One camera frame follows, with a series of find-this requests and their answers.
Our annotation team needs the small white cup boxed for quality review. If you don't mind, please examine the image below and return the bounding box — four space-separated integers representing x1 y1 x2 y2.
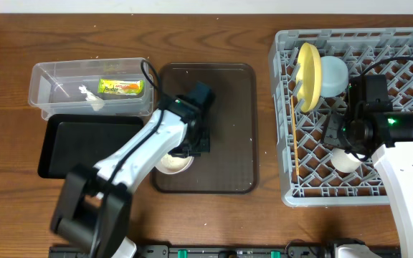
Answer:
331 148 364 173

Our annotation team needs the light blue bowl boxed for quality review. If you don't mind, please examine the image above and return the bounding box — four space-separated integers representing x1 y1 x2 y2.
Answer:
321 56 348 97

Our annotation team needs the white bowl with rice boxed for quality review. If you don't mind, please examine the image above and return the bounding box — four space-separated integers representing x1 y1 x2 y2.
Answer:
155 154 194 175

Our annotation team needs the green snack wrapper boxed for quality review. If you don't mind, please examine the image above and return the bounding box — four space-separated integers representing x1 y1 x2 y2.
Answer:
98 79 144 96

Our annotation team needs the yellow plate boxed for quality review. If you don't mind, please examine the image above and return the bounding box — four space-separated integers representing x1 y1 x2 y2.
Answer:
296 42 323 113

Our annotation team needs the white tissue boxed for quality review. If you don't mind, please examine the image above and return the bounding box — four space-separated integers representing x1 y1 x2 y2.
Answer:
78 85 105 112

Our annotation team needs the pile of white rice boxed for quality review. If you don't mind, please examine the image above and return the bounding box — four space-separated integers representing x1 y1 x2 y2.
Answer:
161 154 191 171

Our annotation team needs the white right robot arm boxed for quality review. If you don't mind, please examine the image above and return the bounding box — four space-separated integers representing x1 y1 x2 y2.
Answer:
321 75 413 257

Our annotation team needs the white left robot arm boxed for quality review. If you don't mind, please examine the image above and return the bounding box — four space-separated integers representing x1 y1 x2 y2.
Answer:
50 82 215 257

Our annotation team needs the grey dishwasher rack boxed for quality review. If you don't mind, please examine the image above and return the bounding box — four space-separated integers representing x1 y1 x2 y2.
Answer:
268 27 413 207

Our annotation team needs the dark brown serving tray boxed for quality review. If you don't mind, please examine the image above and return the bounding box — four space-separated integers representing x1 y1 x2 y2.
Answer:
151 63 258 194

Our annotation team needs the clear plastic bin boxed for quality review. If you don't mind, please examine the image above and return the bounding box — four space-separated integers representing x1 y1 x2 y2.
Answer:
29 57 153 119

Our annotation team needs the black plastic bin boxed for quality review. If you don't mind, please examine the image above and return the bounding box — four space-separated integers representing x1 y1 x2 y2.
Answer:
37 114 143 179

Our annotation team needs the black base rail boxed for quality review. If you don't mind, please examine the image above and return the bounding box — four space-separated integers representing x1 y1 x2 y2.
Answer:
48 239 401 258

